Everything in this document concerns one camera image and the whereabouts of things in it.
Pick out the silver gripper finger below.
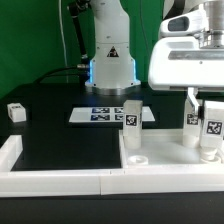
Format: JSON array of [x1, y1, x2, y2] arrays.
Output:
[[187, 87, 200, 116]]

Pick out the black cable conduit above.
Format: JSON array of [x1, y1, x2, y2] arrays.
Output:
[[33, 0, 92, 84]]

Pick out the white thin cable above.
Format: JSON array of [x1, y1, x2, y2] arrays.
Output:
[[58, 0, 70, 84]]

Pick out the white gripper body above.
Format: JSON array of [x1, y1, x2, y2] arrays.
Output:
[[148, 7, 224, 91]]

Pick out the white fiducial marker sheet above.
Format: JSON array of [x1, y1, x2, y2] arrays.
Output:
[[68, 106, 156, 123]]

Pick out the white square table top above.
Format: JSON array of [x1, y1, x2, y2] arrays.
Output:
[[119, 129, 221, 168]]

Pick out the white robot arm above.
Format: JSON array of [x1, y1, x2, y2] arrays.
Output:
[[86, 0, 224, 111]]

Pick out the white U-shaped fence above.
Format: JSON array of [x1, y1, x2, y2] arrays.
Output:
[[0, 135, 224, 197]]

